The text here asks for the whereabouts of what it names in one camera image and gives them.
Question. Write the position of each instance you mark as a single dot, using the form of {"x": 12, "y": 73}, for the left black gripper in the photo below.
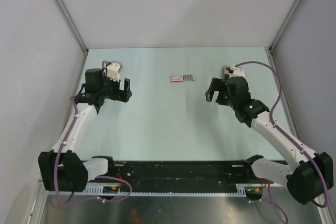
{"x": 122, "y": 95}

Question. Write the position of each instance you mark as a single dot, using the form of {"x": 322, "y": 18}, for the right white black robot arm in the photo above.
{"x": 306, "y": 173}

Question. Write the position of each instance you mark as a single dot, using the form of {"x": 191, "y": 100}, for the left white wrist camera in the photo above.
{"x": 111, "y": 70}

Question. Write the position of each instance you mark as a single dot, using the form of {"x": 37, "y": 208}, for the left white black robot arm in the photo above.
{"x": 61, "y": 168}

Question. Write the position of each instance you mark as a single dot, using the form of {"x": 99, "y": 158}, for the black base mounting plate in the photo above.
{"x": 182, "y": 177}

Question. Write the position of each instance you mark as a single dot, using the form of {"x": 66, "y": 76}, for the red staple box with tray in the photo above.
{"x": 182, "y": 77}

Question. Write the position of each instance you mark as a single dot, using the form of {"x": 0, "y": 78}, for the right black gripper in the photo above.
{"x": 217, "y": 84}

